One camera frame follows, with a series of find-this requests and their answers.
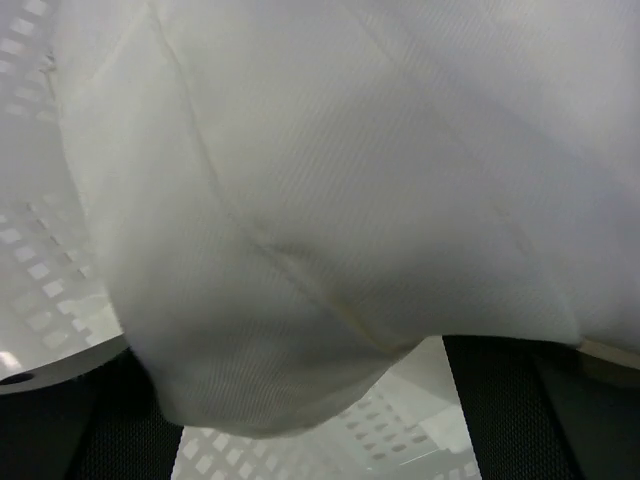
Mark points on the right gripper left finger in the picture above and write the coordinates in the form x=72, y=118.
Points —
x=91, y=415

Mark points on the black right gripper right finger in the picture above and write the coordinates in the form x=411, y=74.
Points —
x=537, y=410

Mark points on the white skirt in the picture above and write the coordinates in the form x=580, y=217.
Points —
x=286, y=197

